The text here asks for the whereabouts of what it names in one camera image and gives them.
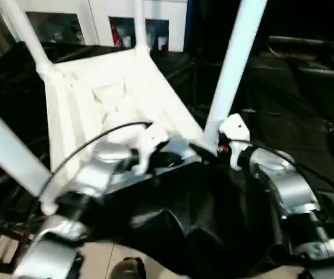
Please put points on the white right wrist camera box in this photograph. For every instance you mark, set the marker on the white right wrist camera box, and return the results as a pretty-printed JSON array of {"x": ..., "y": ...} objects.
[{"x": 234, "y": 131}]

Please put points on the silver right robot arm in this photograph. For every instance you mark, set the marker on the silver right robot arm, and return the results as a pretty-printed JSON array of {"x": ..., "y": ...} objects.
[{"x": 289, "y": 192}]

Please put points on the white display cabinet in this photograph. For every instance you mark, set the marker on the white display cabinet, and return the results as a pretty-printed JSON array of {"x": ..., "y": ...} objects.
[{"x": 85, "y": 14}]

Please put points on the black metal stand legs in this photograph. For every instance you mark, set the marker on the black metal stand legs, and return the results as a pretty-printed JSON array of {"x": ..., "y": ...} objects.
[{"x": 1, "y": 244}]

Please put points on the white plastic table leg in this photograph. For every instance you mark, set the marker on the white plastic table leg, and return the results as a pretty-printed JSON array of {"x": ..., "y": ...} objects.
[
  {"x": 234, "y": 64},
  {"x": 10, "y": 145},
  {"x": 141, "y": 26},
  {"x": 30, "y": 38}
]

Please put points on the black work mat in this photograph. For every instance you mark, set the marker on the black work mat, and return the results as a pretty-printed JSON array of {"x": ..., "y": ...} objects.
[{"x": 260, "y": 192}]

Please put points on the black low cabinet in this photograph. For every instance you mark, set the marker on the black low cabinet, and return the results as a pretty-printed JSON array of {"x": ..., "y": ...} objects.
[{"x": 306, "y": 23}]

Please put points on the red bottle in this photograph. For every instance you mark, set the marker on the red bottle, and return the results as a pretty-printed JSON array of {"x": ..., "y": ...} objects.
[{"x": 116, "y": 36}]

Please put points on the white plastic table top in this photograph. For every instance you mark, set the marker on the white plastic table top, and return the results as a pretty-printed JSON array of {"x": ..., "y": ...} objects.
[{"x": 114, "y": 93}]

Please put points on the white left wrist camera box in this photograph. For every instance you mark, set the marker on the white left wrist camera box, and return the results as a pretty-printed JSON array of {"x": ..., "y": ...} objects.
[{"x": 150, "y": 145}]

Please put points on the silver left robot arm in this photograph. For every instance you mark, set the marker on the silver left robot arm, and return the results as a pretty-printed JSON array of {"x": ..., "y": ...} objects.
[{"x": 80, "y": 197}]

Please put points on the grey left robot leg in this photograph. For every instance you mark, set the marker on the grey left robot leg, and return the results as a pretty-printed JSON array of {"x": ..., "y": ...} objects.
[{"x": 127, "y": 269}]

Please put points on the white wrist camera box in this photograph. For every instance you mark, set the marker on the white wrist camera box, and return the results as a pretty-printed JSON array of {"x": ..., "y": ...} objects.
[
  {"x": 234, "y": 131},
  {"x": 150, "y": 145}
]

